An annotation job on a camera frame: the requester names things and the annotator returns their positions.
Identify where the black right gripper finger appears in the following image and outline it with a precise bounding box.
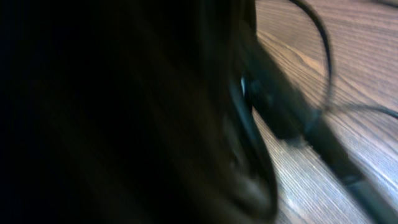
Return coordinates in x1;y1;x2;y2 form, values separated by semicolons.
1;1;278;223

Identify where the black USB cable long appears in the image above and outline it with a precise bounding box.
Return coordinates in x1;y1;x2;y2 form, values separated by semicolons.
289;0;397;119

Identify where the black USB cable bundle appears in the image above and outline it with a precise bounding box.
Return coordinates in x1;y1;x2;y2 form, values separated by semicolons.
239;18;398;224

